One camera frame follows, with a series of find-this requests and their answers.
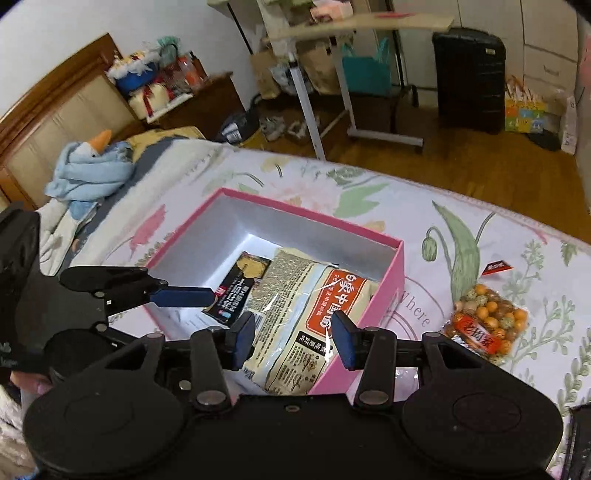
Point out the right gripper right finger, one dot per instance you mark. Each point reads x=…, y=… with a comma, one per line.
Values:
x=373, y=351

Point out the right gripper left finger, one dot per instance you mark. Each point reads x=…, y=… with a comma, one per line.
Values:
x=216, y=350

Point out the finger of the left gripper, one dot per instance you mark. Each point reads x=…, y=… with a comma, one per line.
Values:
x=94, y=279
x=163, y=296

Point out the beige noodle packet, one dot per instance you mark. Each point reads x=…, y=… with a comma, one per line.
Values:
x=293, y=307

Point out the clear bag coated peanuts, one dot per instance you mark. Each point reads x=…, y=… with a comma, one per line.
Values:
x=487, y=323

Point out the left hand pink nails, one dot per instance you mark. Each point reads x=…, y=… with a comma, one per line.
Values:
x=33, y=383

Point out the black and gold packet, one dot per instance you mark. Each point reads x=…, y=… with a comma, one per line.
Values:
x=234, y=290

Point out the blue goose plush toy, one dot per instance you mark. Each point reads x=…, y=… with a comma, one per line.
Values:
x=83, y=176

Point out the floral bed sheet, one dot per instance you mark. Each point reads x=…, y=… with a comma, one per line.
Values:
x=448, y=238

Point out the wooden headboard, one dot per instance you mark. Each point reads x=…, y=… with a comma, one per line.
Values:
x=74, y=102

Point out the dark wooden nightstand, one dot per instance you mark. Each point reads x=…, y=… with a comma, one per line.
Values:
x=207, y=109

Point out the blue flower basket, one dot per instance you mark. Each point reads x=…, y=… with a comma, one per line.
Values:
x=134, y=71

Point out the brown paper bag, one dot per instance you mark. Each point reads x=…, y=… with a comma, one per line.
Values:
x=261, y=63

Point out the teal shopping bag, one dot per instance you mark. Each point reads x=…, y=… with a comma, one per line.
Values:
x=368, y=74

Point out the colourful gift bag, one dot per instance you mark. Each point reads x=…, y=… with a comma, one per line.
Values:
x=525, y=110

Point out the black suitcase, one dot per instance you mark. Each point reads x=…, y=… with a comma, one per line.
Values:
x=470, y=69

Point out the pink tissue box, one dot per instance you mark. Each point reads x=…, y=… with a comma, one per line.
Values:
x=331, y=10

